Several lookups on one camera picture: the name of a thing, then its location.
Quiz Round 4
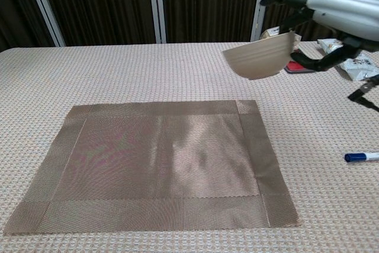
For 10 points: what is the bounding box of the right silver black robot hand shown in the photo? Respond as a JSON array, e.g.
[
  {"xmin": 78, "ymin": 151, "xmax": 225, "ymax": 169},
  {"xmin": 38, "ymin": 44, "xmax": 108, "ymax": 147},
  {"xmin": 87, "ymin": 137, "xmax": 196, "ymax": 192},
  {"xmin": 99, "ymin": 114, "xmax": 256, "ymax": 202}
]
[{"xmin": 259, "ymin": 0, "xmax": 379, "ymax": 72}]

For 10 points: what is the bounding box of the beige round bowl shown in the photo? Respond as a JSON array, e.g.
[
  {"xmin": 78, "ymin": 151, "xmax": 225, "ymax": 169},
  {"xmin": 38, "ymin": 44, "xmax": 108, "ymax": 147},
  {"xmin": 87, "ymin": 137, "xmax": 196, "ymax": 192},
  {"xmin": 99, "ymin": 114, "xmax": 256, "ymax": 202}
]
[{"xmin": 222, "ymin": 31, "xmax": 296, "ymax": 81}]

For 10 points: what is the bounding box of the brown woven placemat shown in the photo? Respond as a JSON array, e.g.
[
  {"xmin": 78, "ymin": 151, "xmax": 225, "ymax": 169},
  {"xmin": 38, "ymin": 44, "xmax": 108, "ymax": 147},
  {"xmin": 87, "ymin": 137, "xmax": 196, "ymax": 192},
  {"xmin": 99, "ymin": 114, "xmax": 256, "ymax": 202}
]
[{"xmin": 2, "ymin": 100, "xmax": 300, "ymax": 236}]

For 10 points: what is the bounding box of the white blue snack bag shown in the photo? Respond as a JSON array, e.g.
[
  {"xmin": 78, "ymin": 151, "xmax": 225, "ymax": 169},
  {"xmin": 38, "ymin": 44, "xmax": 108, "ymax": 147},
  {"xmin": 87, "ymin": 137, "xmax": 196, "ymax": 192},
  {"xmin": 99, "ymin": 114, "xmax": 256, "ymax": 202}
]
[{"xmin": 317, "ymin": 39, "xmax": 379, "ymax": 82}]

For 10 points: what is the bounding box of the clear bag of bread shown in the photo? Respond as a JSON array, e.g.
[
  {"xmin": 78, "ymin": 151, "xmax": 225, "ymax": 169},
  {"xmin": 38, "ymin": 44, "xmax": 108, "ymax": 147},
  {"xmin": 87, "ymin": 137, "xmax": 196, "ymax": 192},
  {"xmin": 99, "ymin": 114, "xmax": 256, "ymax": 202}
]
[{"xmin": 260, "ymin": 27, "xmax": 302, "ymax": 49}]

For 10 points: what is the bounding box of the white marker with blue cap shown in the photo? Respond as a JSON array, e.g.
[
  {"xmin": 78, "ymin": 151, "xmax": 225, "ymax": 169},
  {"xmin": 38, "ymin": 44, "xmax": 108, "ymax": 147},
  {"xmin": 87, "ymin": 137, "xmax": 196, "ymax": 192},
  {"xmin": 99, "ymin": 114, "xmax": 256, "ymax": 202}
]
[{"xmin": 344, "ymin": 151, "xmax": 379, "ymax": 164}]

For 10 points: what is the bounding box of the pink woven tablecloth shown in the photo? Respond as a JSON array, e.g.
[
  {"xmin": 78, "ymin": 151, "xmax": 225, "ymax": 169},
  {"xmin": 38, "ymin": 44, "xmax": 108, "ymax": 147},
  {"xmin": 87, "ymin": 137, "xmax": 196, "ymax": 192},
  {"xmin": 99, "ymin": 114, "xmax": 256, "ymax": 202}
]
[{"xmin": 0, "ymin": 39, "xmax": 379, "ymax": 253}]

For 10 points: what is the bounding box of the red ink pad black frame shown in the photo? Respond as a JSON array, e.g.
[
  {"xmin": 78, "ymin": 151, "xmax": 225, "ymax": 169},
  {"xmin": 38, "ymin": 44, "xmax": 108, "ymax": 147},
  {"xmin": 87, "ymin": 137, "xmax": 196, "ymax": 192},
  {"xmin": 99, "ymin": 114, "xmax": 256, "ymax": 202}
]
[{"xmin": 283, "ymin": 59, "xmax": 314, "ymax": 73}]

